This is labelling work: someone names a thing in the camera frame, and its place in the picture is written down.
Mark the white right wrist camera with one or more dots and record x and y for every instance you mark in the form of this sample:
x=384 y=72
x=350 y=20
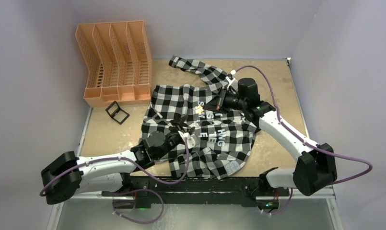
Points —
x=232 y=81

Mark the orange plastic file organizer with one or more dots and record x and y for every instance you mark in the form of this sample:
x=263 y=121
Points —
x=119 y=62

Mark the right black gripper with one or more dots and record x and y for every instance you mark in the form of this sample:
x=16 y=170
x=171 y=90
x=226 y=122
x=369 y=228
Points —
x=215 y=104

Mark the black white plaid shirt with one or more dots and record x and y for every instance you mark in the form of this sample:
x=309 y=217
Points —
x=224 y=140

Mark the gold glitter brooch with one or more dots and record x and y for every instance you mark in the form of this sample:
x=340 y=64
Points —
x=199 y=110

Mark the black aluminium mounting rail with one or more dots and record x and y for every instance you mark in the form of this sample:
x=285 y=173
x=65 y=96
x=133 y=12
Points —
x=145 y=191

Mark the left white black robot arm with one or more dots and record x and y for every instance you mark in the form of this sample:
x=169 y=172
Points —
x=69 y=175

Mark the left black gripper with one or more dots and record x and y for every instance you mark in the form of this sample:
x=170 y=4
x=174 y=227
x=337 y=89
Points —
x=180 y=122

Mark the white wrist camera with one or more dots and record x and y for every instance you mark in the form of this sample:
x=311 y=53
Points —
x=232 y=81
x=190 y=140

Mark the small black frame stand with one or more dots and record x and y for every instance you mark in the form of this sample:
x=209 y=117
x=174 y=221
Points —
x=116 y=113

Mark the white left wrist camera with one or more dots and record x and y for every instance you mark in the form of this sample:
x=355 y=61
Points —
x=190 y=140

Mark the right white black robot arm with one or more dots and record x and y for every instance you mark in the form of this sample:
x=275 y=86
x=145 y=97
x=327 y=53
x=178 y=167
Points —
x=315 y=166

